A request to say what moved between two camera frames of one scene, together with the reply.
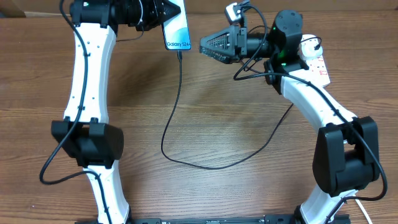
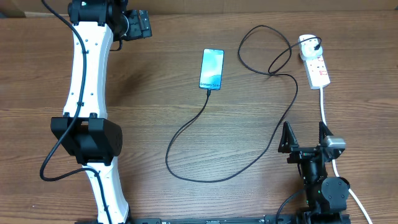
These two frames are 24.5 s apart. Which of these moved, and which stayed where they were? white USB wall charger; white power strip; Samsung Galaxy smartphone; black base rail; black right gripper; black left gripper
Moved: Samsung Galaxy smartphone; black left gripper; black right gripper
Stayed: black base rail; white USB wall charger; white power strip
